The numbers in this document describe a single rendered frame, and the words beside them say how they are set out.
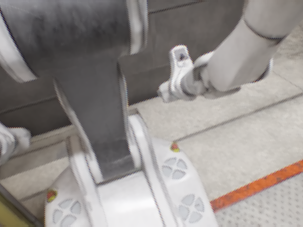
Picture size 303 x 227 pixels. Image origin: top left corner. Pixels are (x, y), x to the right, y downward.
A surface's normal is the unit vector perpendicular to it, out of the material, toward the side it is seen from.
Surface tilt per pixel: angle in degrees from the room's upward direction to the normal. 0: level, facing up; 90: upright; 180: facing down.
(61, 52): 107
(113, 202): 23
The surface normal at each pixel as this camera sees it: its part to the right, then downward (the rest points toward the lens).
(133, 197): 0.07, -0.44
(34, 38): 0.36, 0.54
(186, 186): 0.17, -0.20
